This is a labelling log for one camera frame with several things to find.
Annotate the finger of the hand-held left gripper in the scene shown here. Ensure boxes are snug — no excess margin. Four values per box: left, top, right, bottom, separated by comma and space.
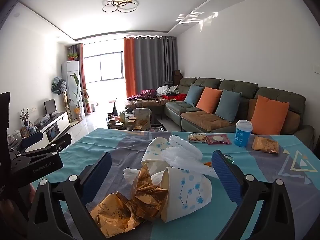
19, 131, 43, 153
17, 133, 72, 158

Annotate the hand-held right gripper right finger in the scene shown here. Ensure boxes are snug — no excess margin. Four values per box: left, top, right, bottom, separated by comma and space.
211, 150, 295, 240

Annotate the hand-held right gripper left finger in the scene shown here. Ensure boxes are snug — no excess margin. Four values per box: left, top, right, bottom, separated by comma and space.
26, 151, 112, 240

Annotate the white tissue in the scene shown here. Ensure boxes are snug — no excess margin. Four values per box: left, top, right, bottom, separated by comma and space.
123, 166, 165, 188

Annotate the gold snack wrapper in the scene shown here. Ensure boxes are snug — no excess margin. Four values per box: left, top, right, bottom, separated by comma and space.
89, 192, 140, 238

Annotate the white blue-dotted paper cup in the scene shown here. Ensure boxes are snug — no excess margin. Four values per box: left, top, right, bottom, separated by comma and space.
141, 137, 175, 168
160, 166, 212, 223

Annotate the white foam fruit net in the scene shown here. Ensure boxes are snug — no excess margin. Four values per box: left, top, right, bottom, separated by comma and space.
161, 135, 219, 179

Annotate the gold foil wrapper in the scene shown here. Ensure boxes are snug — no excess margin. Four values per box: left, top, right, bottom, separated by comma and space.
135, 164, 170, 222

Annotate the white and black TV cabinet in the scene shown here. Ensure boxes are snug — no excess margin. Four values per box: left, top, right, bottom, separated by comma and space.
7, 112, 70, 143

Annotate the plant sprig in vase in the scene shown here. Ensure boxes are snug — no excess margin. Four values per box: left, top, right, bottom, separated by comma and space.
20, 108, 30, 127

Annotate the purple snack packet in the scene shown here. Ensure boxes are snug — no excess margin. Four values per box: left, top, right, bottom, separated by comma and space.
205, 134, 232, 145

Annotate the teal and grey tablecloth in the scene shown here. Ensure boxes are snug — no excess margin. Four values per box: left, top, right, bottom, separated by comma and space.
37, 127, 320, 240

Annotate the black monitor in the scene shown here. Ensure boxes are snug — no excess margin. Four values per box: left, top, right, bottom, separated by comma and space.
44, 99, 57, 118

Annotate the blue cup with white lid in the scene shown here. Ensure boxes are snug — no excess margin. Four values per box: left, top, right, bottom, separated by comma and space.
234, 119, 253, 148

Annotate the clear cracker packet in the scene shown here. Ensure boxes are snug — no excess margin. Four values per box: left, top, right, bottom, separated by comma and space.
187, 133, 207, 143

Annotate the sealed gold snack packet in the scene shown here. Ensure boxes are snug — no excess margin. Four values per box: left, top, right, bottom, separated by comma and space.
251, 135, 279, 157

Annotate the tall leafy floor plant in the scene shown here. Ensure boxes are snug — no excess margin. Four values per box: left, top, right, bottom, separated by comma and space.
69, 72, 89, 123

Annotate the brown seat cushion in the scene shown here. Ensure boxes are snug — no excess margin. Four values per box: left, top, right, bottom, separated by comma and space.
180, 110, 240, 130

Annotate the glass coffee table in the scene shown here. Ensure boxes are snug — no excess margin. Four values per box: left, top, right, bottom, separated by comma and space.
106, 105, 168, 132

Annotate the floor fan with patterned cover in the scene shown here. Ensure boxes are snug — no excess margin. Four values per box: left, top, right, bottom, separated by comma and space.
51, 76, 67, 125

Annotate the large blue cushion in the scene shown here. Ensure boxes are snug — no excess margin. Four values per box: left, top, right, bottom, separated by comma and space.
215, 89, 242, 124

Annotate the white standing air conditioner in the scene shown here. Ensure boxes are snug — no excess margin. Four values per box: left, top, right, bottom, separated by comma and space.
62, 60, 80, 120

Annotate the narrow grey and orange curtain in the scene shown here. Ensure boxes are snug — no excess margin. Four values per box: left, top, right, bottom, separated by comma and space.
70, 42, 92, 115

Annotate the large orange cushion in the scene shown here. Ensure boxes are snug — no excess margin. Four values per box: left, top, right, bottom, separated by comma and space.
250, 94, 290, 135

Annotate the small orange cushion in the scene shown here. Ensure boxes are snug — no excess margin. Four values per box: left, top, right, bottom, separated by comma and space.
196, 87, 223, 114

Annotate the brown paper snack bag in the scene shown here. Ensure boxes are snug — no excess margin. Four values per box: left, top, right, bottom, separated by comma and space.
135, 107, 152, 130

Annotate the small blue cushion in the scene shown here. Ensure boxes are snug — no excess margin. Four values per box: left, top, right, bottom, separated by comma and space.
184, 83, 204, 107

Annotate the red cloth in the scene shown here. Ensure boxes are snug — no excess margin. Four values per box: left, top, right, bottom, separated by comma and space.
162, 94, 188, 102

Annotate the window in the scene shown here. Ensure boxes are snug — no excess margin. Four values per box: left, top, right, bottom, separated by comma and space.
84, 52, 125, 83

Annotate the green sectional sofa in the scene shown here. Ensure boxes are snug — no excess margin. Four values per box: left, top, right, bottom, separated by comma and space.
125, 77, 315, 150

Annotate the maroon clothes pile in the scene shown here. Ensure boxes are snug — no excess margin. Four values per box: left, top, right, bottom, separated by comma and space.
130, 89, 157, 100

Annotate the white clothes pile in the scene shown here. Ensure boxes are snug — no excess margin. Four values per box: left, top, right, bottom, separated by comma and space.
156, 85, 179, 95

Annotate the brown cardboard box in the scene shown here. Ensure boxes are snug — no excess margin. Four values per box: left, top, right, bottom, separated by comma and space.
172, 70, 184, 83

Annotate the wide orange and grey curtain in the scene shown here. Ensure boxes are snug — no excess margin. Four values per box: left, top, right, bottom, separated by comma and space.
124, 35, 178, 98

